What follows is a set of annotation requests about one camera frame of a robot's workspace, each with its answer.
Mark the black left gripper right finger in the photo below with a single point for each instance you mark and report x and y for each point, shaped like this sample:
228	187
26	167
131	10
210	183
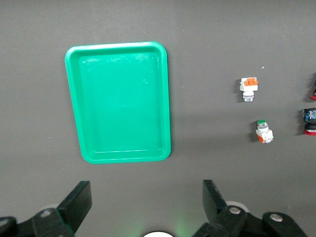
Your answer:
212	205

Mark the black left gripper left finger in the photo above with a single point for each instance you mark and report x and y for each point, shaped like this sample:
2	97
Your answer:
76	205

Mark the green push button switch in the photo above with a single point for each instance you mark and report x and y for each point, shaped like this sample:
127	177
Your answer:
263	132

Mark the orange white switch block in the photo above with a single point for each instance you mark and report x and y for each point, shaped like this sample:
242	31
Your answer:
248	86

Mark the green plastic tray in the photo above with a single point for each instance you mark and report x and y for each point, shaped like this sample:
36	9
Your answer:
118	103

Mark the dark grey table mat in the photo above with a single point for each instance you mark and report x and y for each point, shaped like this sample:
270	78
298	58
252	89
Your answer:
37	98

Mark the red push button switch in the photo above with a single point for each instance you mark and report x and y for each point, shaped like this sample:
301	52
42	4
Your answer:
314	86
310	118

